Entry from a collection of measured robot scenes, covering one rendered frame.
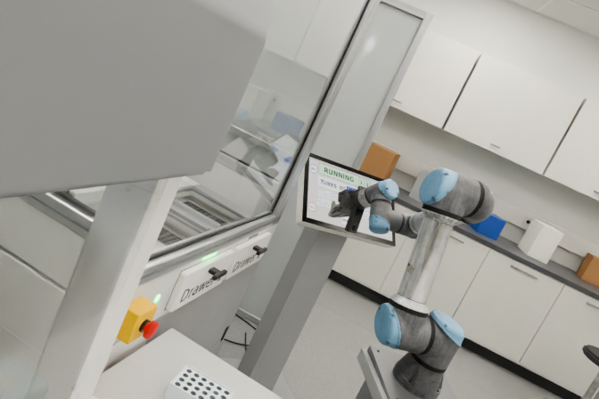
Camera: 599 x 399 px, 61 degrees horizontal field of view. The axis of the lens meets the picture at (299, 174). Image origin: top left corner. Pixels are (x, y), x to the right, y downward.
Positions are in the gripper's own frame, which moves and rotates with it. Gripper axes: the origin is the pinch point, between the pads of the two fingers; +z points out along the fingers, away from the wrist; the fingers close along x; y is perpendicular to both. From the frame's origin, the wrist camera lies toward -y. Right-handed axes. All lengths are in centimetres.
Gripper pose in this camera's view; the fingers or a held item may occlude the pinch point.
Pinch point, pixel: (331, 216)
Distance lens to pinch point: 210.2
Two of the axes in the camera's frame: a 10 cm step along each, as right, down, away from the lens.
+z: -5.8, 3.0, 7.6
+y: 0.5, -9.2, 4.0
